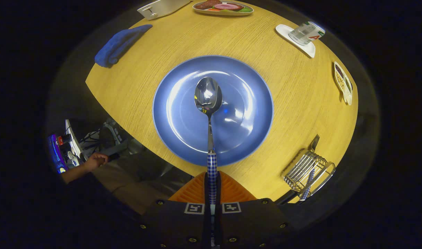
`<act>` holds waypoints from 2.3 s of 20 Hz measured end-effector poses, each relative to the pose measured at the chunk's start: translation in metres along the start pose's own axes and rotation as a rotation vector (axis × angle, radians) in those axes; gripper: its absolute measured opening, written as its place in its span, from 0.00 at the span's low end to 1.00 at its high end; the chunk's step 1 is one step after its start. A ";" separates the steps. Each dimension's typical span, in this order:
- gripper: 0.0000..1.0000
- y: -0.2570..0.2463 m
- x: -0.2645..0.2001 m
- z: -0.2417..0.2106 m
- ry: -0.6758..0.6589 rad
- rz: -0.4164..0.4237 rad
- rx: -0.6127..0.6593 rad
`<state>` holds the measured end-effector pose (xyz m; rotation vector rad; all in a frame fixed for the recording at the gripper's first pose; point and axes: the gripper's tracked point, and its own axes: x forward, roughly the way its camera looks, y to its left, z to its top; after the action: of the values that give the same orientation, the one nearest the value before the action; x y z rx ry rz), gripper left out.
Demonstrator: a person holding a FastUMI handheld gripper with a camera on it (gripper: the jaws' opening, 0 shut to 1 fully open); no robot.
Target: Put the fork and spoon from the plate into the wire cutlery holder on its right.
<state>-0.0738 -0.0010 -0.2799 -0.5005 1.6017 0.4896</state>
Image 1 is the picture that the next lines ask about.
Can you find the pink ham slice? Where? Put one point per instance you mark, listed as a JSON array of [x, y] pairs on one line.
[[228, 6]]

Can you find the folded blue cloth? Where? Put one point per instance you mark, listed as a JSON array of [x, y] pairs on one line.
[[119, 45]]

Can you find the white square coaster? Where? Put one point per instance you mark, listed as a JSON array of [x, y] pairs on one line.
[[285, 33]]

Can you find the purple device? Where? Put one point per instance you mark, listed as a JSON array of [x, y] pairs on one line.
[[56, 155]]

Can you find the person's khaki trousers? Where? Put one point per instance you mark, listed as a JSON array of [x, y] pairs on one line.
[[138, 183]]

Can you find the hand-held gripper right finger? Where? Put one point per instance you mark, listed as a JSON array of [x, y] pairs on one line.
[[247, 224]]

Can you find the brown sausage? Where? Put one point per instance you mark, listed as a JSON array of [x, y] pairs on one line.
[[207, 4]]

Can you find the oval plate with food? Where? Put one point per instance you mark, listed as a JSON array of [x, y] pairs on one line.
[[247, 10]]

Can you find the round blue plate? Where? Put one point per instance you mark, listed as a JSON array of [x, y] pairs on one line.
[[249, 103]]

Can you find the small white-capped bottle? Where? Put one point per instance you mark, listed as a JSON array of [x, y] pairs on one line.
[[306, 33]]

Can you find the white divided bean tray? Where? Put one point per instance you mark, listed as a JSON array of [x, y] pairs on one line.
[[343, 83]]

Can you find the white toaster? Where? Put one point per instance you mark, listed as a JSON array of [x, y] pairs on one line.
[[166, 7]]

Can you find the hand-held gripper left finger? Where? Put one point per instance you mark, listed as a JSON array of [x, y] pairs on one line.
[[179, 224]]

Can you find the white power strip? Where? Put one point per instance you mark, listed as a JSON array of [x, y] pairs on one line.
[[73, 141]]

